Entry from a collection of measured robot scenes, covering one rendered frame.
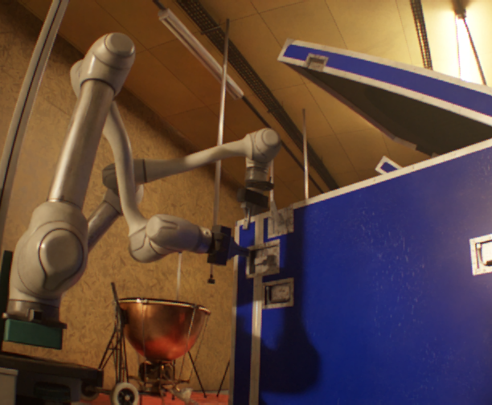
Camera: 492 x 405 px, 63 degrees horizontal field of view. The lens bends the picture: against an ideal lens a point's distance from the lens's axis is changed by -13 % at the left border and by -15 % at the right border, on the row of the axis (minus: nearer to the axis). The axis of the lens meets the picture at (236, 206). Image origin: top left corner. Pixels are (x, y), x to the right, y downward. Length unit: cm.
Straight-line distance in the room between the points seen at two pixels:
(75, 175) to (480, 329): 112
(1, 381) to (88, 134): 68
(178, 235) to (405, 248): 69
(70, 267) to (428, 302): 94
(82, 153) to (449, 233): 102
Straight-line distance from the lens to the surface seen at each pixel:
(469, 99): 144
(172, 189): 558
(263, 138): 169
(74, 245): 102
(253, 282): 175
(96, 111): 123
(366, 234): 146
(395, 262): 138
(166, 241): 140
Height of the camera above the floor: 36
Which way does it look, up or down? 20 degrees up
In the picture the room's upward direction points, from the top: 2 degrees clockwise
